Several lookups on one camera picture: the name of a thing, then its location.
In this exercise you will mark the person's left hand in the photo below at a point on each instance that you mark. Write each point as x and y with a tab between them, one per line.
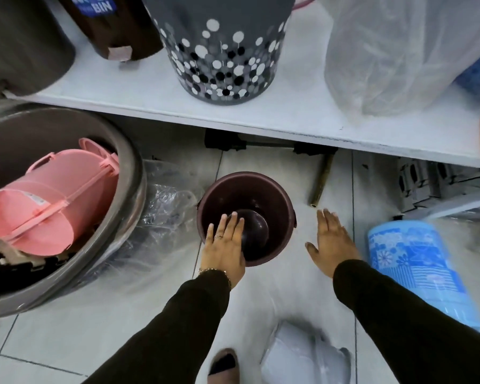
223	255

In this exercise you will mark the person's right hand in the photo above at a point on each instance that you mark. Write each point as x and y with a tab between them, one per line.
334	247

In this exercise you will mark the person's left middle finger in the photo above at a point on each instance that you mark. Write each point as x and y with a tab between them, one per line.
231	228

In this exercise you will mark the person's left little finger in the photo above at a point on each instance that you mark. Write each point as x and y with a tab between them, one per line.
209	235

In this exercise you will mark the person's right middle finger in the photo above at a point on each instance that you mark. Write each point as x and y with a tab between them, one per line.
328	221

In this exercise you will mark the person's right thumb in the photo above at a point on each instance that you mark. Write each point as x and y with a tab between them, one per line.
312	249

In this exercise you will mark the person's right forearm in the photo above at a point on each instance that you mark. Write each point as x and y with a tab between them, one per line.
412	327

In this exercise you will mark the person's left forearm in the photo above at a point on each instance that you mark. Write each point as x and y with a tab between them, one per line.
172	335

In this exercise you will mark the dark maroon water dipper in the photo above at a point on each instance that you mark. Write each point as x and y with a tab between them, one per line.
256	231

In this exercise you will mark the wooden stick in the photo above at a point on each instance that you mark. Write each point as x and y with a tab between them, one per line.
322	179

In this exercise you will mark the clear plastic bag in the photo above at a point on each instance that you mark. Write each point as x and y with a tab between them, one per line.
168	219

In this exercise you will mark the maroon plastic bucket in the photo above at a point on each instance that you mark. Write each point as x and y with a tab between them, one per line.
272	195

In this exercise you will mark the blue patterned plastic bin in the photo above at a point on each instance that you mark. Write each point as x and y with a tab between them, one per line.
416	263

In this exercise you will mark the grey plastic crates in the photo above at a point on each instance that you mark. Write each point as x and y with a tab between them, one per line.
428	183

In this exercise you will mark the white shelf board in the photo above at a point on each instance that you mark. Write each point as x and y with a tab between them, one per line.
296	115

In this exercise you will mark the pink plastic bin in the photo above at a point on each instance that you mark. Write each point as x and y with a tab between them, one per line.
60	195

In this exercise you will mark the grey dotted waste bin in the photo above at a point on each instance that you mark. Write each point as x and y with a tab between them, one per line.
220	51

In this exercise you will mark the clear plastic wrapped item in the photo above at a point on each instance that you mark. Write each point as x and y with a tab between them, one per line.
396	51

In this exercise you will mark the black and white foam mat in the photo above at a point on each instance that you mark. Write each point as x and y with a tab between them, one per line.
28	271

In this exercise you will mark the large grey plastic basin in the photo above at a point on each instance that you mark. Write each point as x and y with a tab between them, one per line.
24	131

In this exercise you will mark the brown bin with blue label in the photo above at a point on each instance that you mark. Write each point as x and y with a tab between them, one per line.
116	27

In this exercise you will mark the dark grey plastic bin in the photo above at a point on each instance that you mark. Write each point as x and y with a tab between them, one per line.
20	39

